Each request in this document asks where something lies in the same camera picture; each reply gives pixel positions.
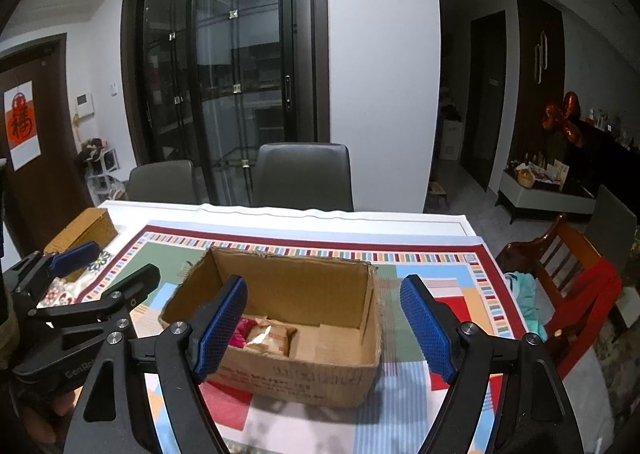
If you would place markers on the white shoe rack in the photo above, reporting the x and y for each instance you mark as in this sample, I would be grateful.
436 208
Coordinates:
102 168

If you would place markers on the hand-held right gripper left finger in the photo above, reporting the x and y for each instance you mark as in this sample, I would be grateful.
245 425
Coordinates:
220 329

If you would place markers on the person's left hand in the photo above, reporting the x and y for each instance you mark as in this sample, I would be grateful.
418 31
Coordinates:
55 406

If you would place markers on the dark sideboard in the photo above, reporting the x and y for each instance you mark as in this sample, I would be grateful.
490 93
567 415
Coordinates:
610 158

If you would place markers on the colourful patterned tablecloth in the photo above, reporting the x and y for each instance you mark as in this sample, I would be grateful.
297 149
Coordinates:
310 426

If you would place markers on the brown wooden chair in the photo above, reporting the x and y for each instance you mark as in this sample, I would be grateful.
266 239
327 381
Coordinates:
565 239

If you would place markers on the small woven basket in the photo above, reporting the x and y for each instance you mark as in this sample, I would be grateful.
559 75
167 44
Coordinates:
525 177

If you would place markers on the red and white door poster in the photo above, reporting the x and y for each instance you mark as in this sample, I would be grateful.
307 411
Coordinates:
22 123

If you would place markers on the brown wooden door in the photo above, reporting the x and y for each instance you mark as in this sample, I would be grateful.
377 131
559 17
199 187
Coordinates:
55 108

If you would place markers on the tall dark cabinet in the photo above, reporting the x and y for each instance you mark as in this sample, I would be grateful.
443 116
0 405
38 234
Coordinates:
530 108

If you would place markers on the red snack packet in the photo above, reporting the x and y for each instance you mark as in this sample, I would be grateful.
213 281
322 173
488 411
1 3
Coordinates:
242 331

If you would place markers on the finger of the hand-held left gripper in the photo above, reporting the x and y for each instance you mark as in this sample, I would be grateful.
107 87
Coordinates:
135 286
75 256

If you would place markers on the dark glass sliding door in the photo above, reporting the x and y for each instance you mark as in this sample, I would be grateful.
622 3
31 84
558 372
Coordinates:
225 83

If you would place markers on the woven storage box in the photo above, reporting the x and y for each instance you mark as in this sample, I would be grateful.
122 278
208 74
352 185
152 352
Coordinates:
90 229

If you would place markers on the red foil balloons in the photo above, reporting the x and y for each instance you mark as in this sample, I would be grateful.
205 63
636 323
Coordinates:
567 118

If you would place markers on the grey dining chair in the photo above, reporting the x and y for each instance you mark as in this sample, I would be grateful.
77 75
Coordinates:
300 173
610 224
160 181

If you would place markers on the red jacket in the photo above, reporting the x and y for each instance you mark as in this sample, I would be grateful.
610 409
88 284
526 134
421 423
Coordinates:
590 304

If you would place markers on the beige snack packet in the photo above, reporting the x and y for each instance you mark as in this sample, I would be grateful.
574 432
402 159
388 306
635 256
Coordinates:
272 336

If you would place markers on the white carton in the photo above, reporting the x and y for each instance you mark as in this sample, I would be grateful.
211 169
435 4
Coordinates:
451 141

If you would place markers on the white low cabinet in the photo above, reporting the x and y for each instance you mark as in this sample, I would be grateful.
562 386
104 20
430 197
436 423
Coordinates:
545 201

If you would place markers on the teal cloth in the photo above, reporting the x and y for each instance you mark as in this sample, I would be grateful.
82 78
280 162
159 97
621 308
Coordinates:
522 286

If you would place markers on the white wall intercom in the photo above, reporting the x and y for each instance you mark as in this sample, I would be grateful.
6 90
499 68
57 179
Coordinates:
85 104

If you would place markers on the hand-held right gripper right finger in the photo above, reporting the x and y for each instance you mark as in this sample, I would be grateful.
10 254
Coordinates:
425 324

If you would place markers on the brown cardboard box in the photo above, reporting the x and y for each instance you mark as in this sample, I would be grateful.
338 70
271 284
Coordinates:
300 284

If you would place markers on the dark interior door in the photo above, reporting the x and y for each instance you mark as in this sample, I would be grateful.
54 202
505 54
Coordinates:
482 108

